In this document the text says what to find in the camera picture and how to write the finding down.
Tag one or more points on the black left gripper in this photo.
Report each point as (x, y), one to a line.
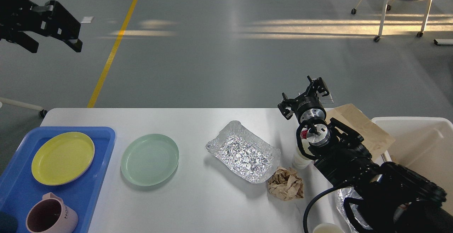
(53, 20)

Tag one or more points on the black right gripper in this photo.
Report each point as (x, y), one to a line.
(304, 108)

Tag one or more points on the light green plate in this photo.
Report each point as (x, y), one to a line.
(150, 160)

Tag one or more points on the pink mug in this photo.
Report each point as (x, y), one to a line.
(51, 215)

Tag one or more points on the teal mug yellow inside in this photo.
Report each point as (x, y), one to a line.
(8, 223)

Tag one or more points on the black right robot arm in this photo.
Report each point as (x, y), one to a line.
(393, 198)

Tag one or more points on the white paper on floor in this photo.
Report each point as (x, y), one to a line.
(87, 19)

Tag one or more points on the white paper cup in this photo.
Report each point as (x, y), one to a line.
(299, 161)

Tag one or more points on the aluminium foil tray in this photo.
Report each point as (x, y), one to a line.
(244, 153)

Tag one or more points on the brown paper bag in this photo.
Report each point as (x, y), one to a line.
(376, 140)

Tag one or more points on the white leg with caster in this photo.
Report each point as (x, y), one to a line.
(42, 112)

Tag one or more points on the crumpled brown paper ball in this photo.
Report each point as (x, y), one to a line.
(286, 185)

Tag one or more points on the white plastic bin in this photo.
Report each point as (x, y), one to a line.
(425, 145)

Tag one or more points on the white cup bottom edge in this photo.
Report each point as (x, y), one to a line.
(327, 228)

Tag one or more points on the yellow plate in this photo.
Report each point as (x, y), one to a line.
(63, 158)

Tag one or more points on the white bar on floor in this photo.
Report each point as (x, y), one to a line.
(441, 41)

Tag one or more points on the blue plastic tray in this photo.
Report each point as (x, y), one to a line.
(20, 191)

